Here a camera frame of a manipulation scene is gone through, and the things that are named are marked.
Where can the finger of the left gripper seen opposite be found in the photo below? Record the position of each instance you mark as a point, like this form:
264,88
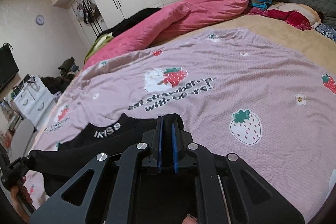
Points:
12,172

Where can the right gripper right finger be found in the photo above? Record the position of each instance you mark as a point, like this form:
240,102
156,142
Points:
180,142

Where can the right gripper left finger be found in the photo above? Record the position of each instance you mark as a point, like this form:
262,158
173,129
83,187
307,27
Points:
153,139

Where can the black garment with white lettering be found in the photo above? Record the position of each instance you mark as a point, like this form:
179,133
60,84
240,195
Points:
57,167

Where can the dark clothes pile on floor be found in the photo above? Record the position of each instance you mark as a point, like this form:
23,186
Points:
68,71

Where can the black clothing pile on bed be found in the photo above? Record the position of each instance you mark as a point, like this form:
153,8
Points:
130,22

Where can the left hand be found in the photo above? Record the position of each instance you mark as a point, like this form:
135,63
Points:
18,193

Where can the right hand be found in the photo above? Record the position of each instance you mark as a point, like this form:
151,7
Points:
190,220

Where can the white drawer cabinet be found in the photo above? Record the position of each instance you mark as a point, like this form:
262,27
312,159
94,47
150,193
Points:
33,101

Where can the pink strawberry print bedsheet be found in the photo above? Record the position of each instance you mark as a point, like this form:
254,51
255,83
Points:
235,92

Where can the green blanket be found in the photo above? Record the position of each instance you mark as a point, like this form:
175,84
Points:
101,41

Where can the hanging bags on door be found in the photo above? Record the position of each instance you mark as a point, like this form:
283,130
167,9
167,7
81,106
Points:
87,12

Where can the pink quilted comforter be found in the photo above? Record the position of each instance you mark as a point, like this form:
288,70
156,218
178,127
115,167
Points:
173,20

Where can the beige bed sheet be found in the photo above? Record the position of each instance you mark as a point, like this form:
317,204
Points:
283,37

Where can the red and beige pillow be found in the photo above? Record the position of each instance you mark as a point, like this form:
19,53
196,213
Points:
297,15

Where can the dark floral pillow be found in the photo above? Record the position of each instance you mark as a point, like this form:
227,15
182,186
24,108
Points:
327,31

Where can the black wall television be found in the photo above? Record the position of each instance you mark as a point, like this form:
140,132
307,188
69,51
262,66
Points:
8,66

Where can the round blue wall clock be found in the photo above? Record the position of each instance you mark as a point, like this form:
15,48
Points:
40,20

